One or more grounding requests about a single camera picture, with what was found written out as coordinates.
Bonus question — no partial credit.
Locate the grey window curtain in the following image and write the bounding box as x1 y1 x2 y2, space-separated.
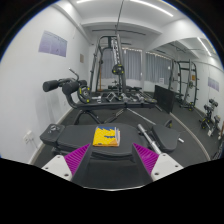
144 52 173 84
99 48 144 81

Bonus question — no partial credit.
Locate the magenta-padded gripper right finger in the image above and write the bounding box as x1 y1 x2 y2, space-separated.
130 142 184 186

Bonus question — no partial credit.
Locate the chrome barbell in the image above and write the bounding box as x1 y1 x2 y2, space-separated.
137 123 163 155

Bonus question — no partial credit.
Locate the black weight bench with rollers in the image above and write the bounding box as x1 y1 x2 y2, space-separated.
42 77 158 126

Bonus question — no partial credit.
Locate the group of chrome dumbbells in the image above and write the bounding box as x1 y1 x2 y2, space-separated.
106 91 146 104

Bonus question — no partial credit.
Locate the black squat rack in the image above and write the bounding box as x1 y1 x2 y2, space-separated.
169 59 199 111

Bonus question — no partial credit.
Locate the black yellow-marked weight plate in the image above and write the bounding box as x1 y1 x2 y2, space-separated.
77 84 92 104

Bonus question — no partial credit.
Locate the dark grey padded bench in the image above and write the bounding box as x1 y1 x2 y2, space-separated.
39 122 181 189

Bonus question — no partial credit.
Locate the purple wall poster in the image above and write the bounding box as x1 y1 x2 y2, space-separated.
38 30 68 58

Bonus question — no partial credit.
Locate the white wall socket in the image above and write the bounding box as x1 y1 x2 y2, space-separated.
22 130 35 145

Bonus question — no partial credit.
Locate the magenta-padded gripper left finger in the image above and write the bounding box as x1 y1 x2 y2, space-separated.
41 143 95 188

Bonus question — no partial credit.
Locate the black dumbbell stand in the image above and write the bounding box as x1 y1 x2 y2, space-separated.
199 98 223 138

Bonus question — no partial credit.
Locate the black power rack machine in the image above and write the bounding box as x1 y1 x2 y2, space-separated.
88 33 129 96

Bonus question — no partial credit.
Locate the black flat panel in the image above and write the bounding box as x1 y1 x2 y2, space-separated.
153 84 176 114

